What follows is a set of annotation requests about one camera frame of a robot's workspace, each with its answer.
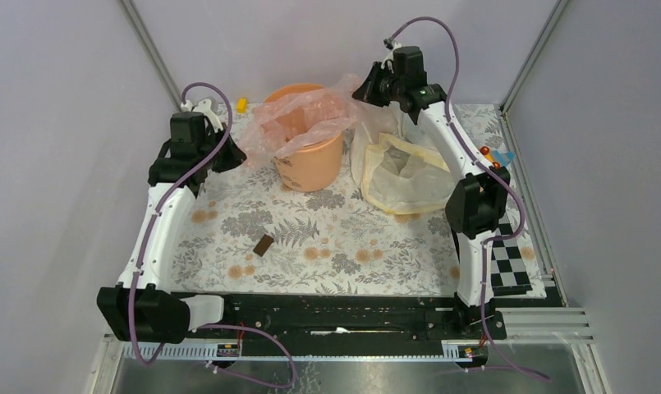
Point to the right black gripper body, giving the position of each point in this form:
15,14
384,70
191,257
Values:
382,88

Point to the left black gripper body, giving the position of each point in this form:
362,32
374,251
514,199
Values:
227,158

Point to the pink translucent trash bag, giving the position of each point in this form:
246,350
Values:
328,112

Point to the yellowish translucent trash bag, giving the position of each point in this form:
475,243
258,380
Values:
422,196

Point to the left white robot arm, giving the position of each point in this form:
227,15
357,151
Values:
141,305

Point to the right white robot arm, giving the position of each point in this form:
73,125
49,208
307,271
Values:
478,202

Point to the orange plastic trash bin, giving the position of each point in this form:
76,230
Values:
315,166

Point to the clear plastic bag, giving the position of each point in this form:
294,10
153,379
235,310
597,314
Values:
384,130

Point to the yellow toy block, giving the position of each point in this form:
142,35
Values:
242,105

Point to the floral table mat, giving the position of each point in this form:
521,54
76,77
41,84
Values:
329,241

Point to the small brown block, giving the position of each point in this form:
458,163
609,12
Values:
263,245

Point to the orange toy car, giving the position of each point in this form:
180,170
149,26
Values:
487,153

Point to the blue toy piece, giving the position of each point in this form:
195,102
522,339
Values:
503,158

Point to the black white checkerboard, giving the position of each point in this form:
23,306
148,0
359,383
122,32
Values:
508,275

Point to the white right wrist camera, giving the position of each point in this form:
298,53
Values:
391,45

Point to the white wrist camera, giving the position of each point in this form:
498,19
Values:
391,45
208,107

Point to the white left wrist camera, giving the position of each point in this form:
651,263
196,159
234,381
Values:
208,107

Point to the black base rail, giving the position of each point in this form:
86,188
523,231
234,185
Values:
342,325

